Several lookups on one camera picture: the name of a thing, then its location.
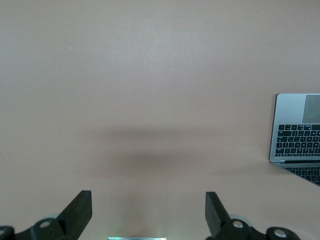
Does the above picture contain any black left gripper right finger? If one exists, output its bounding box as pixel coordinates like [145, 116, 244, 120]
[205, 191, 301, 240]

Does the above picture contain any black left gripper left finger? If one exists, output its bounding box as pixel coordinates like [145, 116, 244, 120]
[0, 190, 93, 240]

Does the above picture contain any grey laptop with black keyboard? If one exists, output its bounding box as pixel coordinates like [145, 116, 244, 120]
[268, 93, 320, 187]

